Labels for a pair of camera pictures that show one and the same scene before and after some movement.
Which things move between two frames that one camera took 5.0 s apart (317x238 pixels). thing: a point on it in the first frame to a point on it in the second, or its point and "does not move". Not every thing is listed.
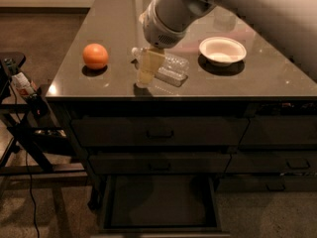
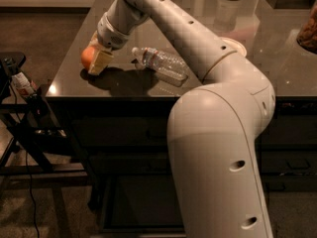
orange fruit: [95, 56] does not move
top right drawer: [280, 130] does not move
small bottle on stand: [22, 84] does not move
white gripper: [158, 31] to [110, 34]
